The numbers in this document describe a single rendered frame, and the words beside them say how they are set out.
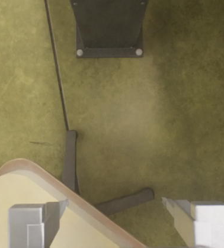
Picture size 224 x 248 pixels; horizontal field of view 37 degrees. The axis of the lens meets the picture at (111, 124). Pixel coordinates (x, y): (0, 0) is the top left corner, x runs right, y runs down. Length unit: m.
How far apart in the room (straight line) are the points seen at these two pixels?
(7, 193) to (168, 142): 0.73
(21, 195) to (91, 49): 0.73
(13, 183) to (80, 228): 0.14
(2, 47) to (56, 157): 0.44
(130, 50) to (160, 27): 0.14
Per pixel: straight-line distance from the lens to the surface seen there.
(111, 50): 1.21
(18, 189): 0.60
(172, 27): 1.27
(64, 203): 0.17
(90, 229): 0.60
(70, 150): 1.14
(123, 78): 1.21
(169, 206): 0.16
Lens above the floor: 1.19
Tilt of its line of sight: 89 degrees down
